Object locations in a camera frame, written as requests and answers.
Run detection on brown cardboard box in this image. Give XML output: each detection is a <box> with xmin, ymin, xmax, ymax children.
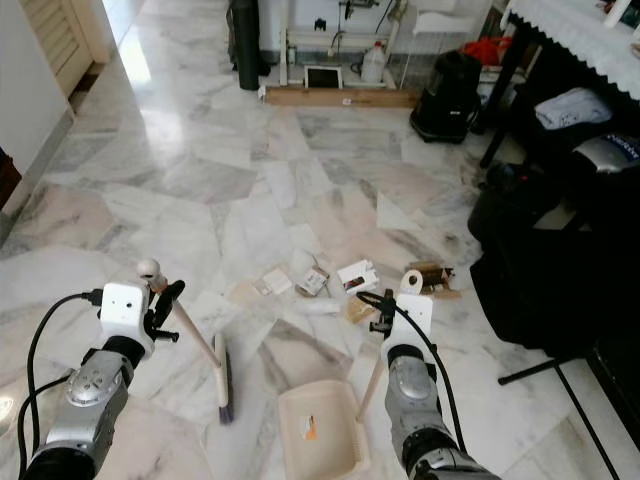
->
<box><xmin>403</xmin><ymin>260</ymin><xmax>461</xmax><ymax>299</ymax></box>

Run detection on long wooden plank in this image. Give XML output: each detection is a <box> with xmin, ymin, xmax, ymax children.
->
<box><xmin>264</xmin><ymin>86</ymin><xmax>421</xmax><ymax>109</ymax></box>

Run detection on white plastic basket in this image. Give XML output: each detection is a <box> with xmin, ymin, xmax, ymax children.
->
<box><xmin>410</xmin><ymin>10</ymin><xmax>476</xmax><ymax>39</ymax></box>

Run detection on large black bag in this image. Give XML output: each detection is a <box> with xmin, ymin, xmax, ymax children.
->
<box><xmin>468</xmin><ymin>185</ymin><xmax>640</xmax><ymax>351</ymax></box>

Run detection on dark brown wooden furniture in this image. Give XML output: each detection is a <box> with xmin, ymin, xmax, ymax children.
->
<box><xmin>0</xmin><ymin>150</ymin><xmax>23</xmax><ymax>211</ymax></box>

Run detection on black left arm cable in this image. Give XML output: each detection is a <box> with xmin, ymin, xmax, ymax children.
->
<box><xmin>15</xmin><ymin>290</ymin><xmax>106</xmax><ymax>480</ymax></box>

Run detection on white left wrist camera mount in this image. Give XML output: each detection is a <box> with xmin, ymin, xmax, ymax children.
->
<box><xmin>100</xmin><ymin>282</ymin><xmax>156</xmax><ymax>356</ymax></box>

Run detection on white paper scrap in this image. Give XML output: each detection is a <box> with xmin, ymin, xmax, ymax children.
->
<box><xmin>262</xmin><ymin>267</ymin><xmax>295</xmax><ymax>295</ymax></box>

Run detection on thin black stand legs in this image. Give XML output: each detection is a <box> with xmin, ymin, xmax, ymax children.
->
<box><xmin>498</xmin><ymin>355</ymin><xmax>621</xmax><ymax>480</ymax></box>

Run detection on white plastic jug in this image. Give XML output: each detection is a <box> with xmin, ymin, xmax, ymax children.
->
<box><xmin>360</xmin><ymin>40</ymin><xmax>390</xmax><ymax>85</ymax></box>

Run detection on red plastic bag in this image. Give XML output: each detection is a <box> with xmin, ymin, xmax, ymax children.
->
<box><xmin>462</xmin><ymin>35</ymin><xmax>513</xmax><ymax>67</ymax></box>

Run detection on white box with red print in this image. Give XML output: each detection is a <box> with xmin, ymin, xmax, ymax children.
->
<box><xmin>337</xmin><ymin>259</ymin><xmax>379</xmax><ymax>294</ymax></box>

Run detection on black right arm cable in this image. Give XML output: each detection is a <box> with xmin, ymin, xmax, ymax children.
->
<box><xmin>358</xmin><ymin>290</ymin><xmax>469</xmax><ymax>456</ymax></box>

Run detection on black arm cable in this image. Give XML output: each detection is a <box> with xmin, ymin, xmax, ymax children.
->
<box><xmin>358</xmin><ymin>290</ymin><xmax>469</xmax><ymax>456</ymax></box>
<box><xmin>15</xmin><ymin>290</ymin><xmax>106</xmax><ymax>480</ymax></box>

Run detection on tall black cylinder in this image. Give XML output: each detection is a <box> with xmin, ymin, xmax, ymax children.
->
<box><xmin>228</xmin><ymin>0</ymin><xmax>263</xmax><ymax>92</ymax></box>

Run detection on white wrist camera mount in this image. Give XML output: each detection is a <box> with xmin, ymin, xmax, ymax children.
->
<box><xmin>100</xmin><ymin>282</ymin><xmax>156</xmax><ymax>356</ymax></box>
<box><xmin>382</xmin><ymin>292</ymin><xmax>434</xmax><ymax>349</ymax></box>

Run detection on black table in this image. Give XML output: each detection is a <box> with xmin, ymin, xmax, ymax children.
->
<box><xmin>478</xmin><ymin>15</ymin><xmax>640</xmax><ymax>169</ymax></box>

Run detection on white metal rack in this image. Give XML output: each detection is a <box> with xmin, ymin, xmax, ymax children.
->
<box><xmin>260</xmin><ymin>0</ymin><xmax>461</xmax><ymax>91</ymax></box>

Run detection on beige broom with purple bristles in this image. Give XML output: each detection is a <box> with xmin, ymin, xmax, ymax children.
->
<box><xmin>136</xmin><ymin>257</ymin><xmax>235</xmax><ymax>426</ymax></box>

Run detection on black bucket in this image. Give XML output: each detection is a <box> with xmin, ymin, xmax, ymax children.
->
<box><xmin>485</xmin><ymin>160</ymin><xmax>551</xmax><ymax>206</ymax></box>

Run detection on small grey printed carton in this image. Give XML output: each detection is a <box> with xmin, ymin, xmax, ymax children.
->
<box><xmin>295</xmin><ymin>266</ymin><xmax>329</xmax><ymax>298</ymax></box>

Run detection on folded grey cloth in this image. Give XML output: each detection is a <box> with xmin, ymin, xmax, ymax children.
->
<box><xmin>535</xmin><ymin>87</ymin><xmax>614</xmax><ymax>131</ymax></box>

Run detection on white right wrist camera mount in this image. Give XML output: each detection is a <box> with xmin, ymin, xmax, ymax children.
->
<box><xmin>382</xmin><ymin>292</ymin><xmax>434</xmax><ymax>349</ymax></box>

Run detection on light wooden louvre door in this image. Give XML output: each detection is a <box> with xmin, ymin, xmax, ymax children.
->
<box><xmin>20</xmin><ymin>0</ymin><xmax>106</xmax><ymax>99</ymax></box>

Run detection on white lace tablecloth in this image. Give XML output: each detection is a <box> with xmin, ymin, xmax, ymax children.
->
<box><xmin>503</xmin><ymin>0</ymin><xmax>640</xmax><ymax>101</ymax></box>

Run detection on beige long-handled dustpan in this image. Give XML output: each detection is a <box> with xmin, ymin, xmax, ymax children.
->
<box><xmin>276</xmin><ymin>268</ymin><xmax>425</xmax><ymax>480</ymax></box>

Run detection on white plastic tube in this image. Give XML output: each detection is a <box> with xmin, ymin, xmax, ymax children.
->
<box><xmin>295</xmin><ymin>298</ymin><xmax>343</xmax><ymax>316</ymax></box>

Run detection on brown flat packet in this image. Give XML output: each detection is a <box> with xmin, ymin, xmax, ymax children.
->
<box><xmin>342</xmin><ymin>296</ymin><xmax>376</xmax><ymax>324</ymax></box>

